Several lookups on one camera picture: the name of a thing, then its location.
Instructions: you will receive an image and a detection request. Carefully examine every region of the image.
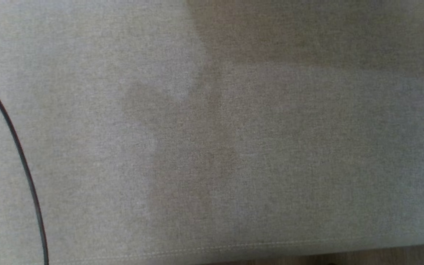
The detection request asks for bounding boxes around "left black cable blue plug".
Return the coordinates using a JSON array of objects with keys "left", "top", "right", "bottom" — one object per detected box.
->
[{"left": 0, "top": 66, "right": 50, "bottom": 265}]

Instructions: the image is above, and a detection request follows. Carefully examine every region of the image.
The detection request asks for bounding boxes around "grey sofa seat cushion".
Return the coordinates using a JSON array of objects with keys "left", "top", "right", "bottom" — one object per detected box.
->
[{"left": 0, "top": 0, "right": 424, "bottom": 264}]

